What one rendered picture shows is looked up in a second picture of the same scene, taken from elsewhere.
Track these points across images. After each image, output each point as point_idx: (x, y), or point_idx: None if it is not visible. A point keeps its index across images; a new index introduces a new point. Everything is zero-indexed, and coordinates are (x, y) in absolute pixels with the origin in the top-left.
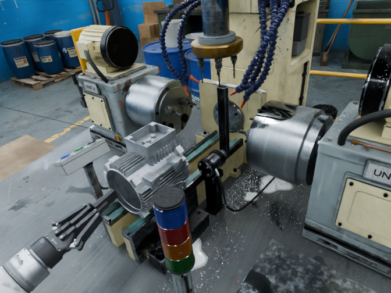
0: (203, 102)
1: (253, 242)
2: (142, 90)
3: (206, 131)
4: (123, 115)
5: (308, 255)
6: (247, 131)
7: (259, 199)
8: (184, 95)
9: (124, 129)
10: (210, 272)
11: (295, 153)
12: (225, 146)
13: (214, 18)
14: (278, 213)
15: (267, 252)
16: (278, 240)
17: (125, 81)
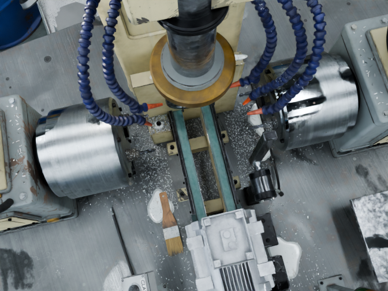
0: (144, 100)
1: (310, 196)
2: (84, 168)
3: (155, 119)
4: (55, 202)
5: (351, 170)
6: (265, 123)
7: (272, 148)
8: (117, 112)
9: (63, 208)
10: (311, 251)
11: (343, 129)
12: (261, 159)
13: (208, 59)
14: (299, 149)
15: (359, 213)
16: (323, 177)
17: (29, 172)
